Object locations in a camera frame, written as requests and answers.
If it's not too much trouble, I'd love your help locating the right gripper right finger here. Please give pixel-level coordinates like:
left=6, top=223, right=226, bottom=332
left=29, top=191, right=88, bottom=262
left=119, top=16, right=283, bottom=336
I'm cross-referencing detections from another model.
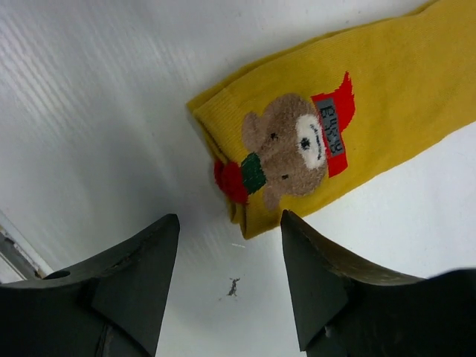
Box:
left=280, top=210, right=475, bottom=356

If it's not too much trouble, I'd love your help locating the yellow bear sock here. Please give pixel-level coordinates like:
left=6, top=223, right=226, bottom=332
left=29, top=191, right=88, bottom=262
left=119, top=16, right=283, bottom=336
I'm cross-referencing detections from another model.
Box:
left=187, top=1, right=475, bottom=239

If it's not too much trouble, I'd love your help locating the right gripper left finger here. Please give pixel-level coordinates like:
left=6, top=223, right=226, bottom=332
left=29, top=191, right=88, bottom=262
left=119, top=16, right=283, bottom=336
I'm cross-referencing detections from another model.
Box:
left=1, top=214, right=180, bottom=356

